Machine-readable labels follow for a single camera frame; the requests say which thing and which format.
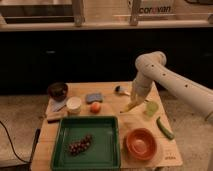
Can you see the dark brown bowl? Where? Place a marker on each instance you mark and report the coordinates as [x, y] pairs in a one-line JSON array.
[[58, 91]]

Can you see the green tray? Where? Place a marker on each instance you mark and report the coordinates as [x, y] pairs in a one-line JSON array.
[[102, 155]]

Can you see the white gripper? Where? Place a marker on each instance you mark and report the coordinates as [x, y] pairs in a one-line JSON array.
[[141, 86]]

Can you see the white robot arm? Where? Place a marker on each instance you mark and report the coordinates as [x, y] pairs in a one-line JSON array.
[[151, 68]]

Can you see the grey cloth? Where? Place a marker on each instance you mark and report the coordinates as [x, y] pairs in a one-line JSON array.
[[56, 106]]

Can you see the white cup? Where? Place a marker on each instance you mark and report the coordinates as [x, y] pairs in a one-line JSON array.
[[74, 105]]

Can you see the yellow banana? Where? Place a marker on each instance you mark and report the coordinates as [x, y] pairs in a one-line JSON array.
[[128, 107]]

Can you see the light green cup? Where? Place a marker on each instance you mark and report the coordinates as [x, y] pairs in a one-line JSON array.
[[151, 108]]

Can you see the wooden block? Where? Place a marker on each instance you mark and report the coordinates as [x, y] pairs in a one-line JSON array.
[[56, 116]]

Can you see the green cucumber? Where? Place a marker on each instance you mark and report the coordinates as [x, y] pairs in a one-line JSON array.
[[164, 130]]

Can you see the red bowl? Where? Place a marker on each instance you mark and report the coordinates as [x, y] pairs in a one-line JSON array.
[[141, 144]]

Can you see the wooden table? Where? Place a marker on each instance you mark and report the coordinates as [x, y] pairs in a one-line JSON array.
[[167, 154]]

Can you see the blue sponge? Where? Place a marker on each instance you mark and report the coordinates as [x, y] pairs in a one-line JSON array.
[[94, 97]]

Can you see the dark grape bunch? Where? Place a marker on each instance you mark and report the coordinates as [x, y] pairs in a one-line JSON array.
[[78, 147]]

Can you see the orange peach fruit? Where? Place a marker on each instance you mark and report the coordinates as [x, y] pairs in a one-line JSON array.
[[95, 107]]

